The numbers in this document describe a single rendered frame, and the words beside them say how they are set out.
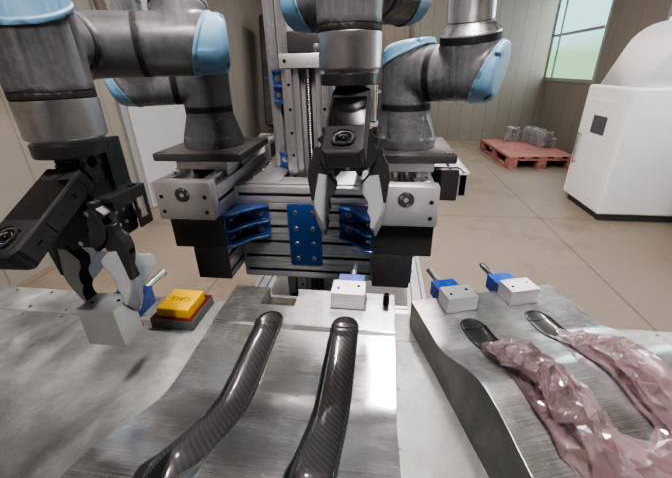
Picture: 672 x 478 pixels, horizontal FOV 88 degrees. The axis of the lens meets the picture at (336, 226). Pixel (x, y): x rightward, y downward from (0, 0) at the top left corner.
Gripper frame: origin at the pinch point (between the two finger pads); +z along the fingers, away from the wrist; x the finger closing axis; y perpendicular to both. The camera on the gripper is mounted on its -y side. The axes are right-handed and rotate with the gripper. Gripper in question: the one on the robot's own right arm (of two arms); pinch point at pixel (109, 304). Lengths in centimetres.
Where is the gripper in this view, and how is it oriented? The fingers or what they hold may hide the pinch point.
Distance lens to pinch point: 53.2
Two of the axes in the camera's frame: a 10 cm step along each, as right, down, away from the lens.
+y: 1.4, -4.1, 9.0
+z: 0.2, 9.1, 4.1
